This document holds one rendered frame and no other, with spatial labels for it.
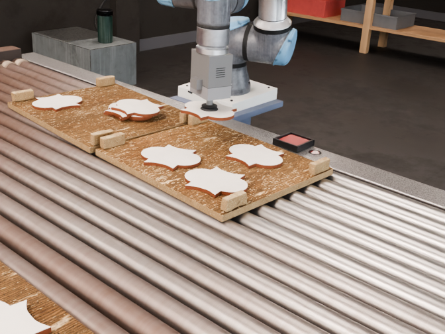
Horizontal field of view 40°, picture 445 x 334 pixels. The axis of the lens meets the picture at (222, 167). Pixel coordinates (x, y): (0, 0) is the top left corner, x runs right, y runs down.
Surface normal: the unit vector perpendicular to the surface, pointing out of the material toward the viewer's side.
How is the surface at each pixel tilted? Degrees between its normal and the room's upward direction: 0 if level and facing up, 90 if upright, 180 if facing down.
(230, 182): 0
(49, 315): 0
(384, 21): 90
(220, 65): 90
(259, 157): 0
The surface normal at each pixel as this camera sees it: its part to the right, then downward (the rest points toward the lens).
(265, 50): -0.35, 0.56
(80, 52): -0.65, 0.27
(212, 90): 0.52, 0.36
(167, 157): 0.05, -0.92
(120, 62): 0.75, 0.30
